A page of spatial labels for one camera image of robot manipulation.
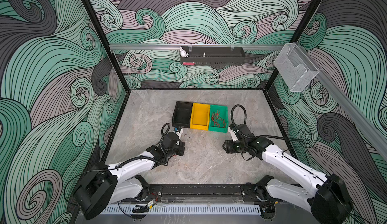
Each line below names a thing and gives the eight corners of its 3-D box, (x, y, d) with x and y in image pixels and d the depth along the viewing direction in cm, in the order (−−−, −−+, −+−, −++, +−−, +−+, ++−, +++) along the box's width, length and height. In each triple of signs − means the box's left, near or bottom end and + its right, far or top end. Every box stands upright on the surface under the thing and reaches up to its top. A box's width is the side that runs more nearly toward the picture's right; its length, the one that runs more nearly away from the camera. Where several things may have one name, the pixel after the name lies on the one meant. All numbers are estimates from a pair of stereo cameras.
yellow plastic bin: (189, 129, 99) (189, 123, 94) (193, 106, 112) (193, 99, 107) (207, 131, 98) (208, 125, 93) (209, 107, 111) (210, 101, 106)
